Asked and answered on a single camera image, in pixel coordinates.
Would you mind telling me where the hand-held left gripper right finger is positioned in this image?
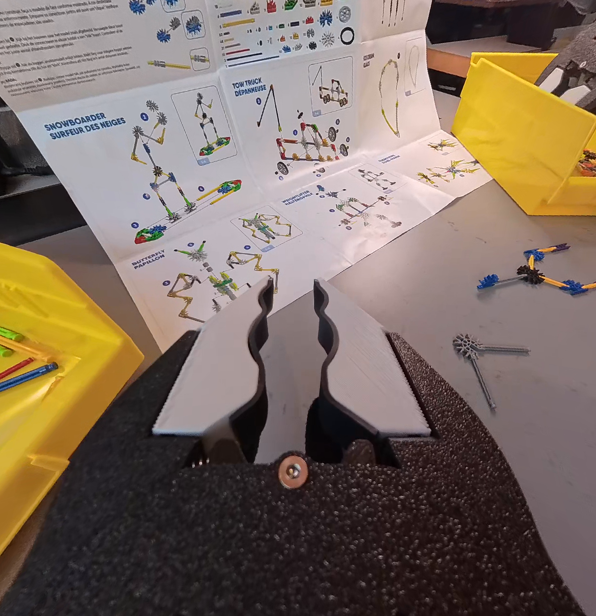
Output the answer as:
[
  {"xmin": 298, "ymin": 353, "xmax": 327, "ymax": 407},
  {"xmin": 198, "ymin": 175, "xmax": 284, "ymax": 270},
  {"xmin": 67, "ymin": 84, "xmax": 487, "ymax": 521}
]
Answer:
[{"xmin": 313, "ymin": 278, "xmax": 432, "ymax": 439}]

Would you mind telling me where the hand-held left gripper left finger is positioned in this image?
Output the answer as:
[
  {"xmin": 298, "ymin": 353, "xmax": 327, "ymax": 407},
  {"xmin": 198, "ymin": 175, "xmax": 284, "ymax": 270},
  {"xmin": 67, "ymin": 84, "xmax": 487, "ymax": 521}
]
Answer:
[{"xmin": 153, "ymin": 277, "xmax": 275, "ymax": 438}]

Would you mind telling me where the yellow parts bin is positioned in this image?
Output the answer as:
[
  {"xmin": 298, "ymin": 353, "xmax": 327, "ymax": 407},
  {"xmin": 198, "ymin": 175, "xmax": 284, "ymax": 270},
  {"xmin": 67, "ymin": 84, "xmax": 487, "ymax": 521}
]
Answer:
[
  {"xmin": 451, "ymin": 52, "xmax": 596, "ymax": 216},
  {"xmin": 0, "ymin": 240, "xmax": 145, "ymax": 569}
]

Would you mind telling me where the grey toy connector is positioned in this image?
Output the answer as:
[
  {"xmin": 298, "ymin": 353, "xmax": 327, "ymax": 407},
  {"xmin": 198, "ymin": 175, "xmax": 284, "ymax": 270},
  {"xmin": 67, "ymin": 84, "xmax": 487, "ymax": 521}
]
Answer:
[{"xmin": 453, "ymin": 333, "xmax": 483, "ymax": 360}]

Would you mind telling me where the blue yellow toy rod model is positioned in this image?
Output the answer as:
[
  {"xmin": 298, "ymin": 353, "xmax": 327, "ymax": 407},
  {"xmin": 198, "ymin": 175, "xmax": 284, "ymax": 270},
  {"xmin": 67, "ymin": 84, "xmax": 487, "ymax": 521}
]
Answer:
[{"xmin": 477, "ymin": 243, "xmax": 596, "ymax": 295}]

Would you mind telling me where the white instruction sheet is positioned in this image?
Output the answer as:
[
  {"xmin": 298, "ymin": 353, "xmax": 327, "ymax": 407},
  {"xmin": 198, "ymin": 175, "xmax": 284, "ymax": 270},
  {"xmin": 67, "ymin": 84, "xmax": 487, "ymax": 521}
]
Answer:
[{"xmin": 0, "ymin": 0, "xmax": 493, "ymax": 354}]

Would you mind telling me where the grey desk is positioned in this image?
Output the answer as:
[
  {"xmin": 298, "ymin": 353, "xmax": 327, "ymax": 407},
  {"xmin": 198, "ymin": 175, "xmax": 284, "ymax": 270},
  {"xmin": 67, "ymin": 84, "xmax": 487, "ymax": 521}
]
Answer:
[{"xmin": 0, "ymin": 89, "xmax": 596, "ymax": 616}]

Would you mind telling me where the long yellow toy rod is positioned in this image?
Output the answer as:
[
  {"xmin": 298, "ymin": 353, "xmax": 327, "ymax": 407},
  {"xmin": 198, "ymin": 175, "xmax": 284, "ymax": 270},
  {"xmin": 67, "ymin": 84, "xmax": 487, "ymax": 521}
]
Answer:
[{"xmin": 0, "ymin": 332, "xmax": 59, "ymax": 365}]

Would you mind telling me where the red toy rod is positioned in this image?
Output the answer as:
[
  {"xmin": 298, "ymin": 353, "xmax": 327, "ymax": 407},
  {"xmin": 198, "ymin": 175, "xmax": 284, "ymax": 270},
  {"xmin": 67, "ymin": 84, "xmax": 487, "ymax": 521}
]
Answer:
[{"xmin": 0, "ymin": 357, "xmax": 35, "ymax": 387}]

